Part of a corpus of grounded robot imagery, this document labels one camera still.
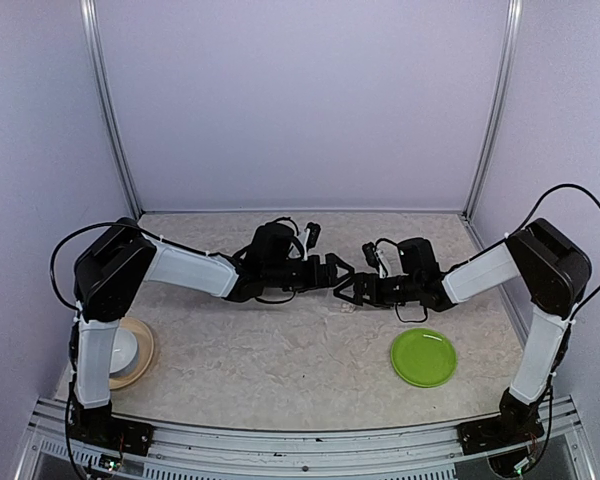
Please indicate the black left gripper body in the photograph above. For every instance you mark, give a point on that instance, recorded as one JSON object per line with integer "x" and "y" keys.
{"x": 313, "y": 281}

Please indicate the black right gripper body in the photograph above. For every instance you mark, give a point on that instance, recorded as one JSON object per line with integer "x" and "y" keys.
{"x": 384, "y": 297}

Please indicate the clear plastic pill organizer box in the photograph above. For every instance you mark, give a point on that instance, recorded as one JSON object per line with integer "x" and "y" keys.
{"x": 340, "y": 306}

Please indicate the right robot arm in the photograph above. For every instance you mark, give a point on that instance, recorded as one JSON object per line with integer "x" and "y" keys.
{"x": 537, "y": 256}

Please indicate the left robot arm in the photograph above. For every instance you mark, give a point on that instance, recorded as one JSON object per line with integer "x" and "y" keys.
{"x": 238, "y": 336}

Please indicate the green plate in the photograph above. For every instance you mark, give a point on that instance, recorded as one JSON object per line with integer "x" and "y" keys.
{"x": 423, "y": 358}

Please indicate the beige plate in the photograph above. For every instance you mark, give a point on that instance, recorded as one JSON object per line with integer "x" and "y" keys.
{"x": 146, "y": 343}

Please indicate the white bowl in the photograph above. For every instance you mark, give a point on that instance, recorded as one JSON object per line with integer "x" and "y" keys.
{"x": 125, "y": 353}

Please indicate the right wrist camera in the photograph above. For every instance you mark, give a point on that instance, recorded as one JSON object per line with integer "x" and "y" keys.
{"x": 376, "y": 259}

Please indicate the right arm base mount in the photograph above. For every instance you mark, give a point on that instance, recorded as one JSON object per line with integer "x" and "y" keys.
{"x": 515, "y": 423}

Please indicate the front aluminium rail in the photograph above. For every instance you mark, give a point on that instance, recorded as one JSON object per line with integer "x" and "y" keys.
{"x": 187, "y": 451}

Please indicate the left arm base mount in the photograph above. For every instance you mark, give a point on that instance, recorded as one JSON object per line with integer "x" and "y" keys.
{"x": 99, "y": 427}

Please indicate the right aluminium frame post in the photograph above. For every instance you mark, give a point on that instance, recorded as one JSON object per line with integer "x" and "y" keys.
{"x": 497, "y": 108}

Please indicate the aluminium frame post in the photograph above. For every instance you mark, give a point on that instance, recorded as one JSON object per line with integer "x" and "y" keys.
{"x": 497, "y": 108}
{"x": 89, "y": 16}

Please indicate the left aluminium frame post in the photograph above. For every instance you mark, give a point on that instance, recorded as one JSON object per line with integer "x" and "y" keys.
{"x": 89, "y": 16}

